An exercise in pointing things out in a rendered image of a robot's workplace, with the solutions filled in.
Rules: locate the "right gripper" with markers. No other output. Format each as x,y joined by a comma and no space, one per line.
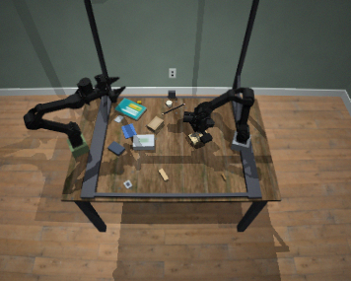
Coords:
111,94

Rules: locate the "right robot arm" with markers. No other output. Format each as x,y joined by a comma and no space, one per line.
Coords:
34,121

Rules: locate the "small tan wooden box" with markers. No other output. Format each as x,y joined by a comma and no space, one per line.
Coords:
155,124

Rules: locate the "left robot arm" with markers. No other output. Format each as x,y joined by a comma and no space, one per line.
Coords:
202,112

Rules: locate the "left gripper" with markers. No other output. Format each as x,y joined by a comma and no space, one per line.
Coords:
206,137

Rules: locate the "light tan rectangular block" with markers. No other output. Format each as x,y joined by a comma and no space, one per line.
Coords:
163,174

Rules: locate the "teal book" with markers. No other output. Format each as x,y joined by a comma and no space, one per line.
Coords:
130,109

